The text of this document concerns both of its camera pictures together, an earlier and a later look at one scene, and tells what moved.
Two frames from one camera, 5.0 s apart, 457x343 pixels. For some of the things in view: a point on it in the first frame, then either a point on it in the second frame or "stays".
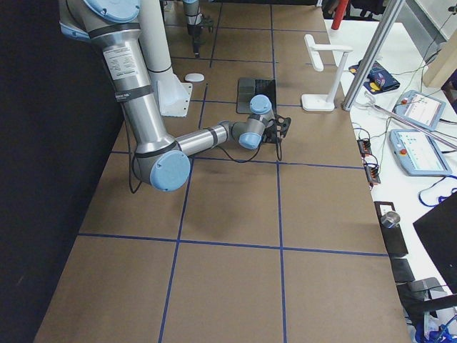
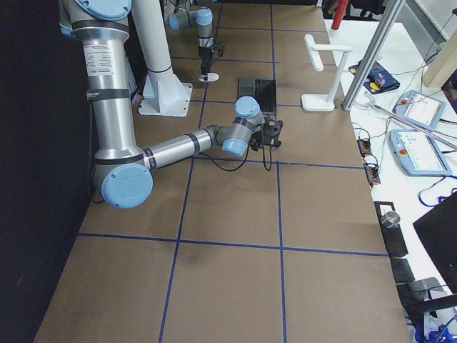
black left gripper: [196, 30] -> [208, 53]
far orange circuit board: [365, 146] stays
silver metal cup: [390, 219] stays
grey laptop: [247, 88] stays
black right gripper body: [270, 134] -> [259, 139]
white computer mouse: [194, 77] -> [209, 77]
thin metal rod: [416, 126] stays
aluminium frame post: [388, 17] stays
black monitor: [438, 229] stays
